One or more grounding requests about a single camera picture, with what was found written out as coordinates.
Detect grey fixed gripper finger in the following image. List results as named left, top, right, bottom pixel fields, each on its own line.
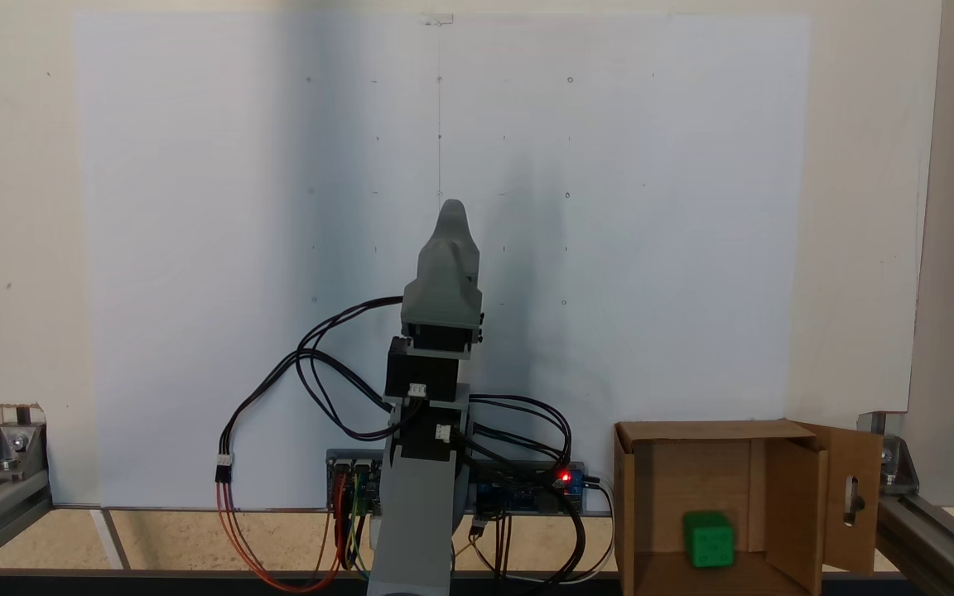
left=415, top=199, right=482, bottom=291

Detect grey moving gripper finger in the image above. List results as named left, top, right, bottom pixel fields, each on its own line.
left=400, top=280, right=484, bottom=329

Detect green dice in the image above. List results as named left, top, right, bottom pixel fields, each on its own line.
left=682, top=510, right=737, bottom=570

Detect blue power converter board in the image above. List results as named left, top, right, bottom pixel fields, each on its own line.
left=467, top=459, right=587, bottom=516

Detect white paper sheet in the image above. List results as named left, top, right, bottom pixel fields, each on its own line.
left=71, top=12, right=813, bottom=510

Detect brown cardboard box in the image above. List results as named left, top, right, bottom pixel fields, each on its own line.
left=614, top=418, right=884, bottom=596

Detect black servo cable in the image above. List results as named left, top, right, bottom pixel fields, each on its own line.
left=295, top=296, right=416, bottom=444
left=454, top=392, right=590, bottom=584

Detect controller board with jumper wires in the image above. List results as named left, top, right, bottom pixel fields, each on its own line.
left=326, top=449, right=385, bottom=512

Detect coloured jumper wire bundle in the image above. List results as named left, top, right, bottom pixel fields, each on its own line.
left=343, top=473, right=375, bottom=582

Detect white power cable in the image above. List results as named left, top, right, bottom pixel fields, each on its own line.
left=527, top=476, right=617, bottom=584

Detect black cable with white connector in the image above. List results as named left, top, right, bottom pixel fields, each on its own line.
left=214, top=348, right=391, bottom=485

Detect orange wires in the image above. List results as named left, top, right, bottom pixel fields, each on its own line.
left=216, top=482, right=347, bottom=594

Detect aluminium corner bracket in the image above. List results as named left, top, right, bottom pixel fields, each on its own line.
left=0, top=404, right=49, bottom=483
left=858, top=411, right=918, bottom=497

